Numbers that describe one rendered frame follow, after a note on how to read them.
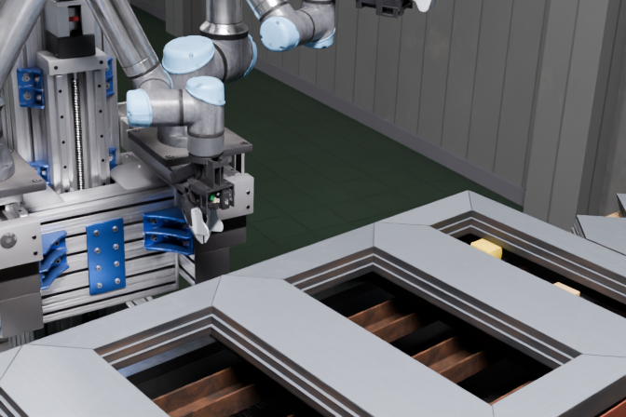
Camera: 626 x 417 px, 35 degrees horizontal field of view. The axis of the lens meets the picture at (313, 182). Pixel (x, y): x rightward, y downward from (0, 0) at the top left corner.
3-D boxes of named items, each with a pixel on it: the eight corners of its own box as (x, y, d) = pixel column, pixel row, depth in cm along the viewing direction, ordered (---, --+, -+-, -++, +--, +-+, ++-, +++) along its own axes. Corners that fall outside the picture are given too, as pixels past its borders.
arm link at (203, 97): (181, 74, 199) (223, 73, 201) (182, 126, 203) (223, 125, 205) (183, 86, 192) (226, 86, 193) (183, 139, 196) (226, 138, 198)
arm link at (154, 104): (128, 115, 204) (181, 114, 206) (127, 134, 194) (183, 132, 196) (126, 78, 201) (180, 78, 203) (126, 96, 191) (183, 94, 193)
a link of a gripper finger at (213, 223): (215, 250, 208) (215, 210, 205) (199, 240, 212) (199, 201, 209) (227, 247, 210) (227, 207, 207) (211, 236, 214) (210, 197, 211)
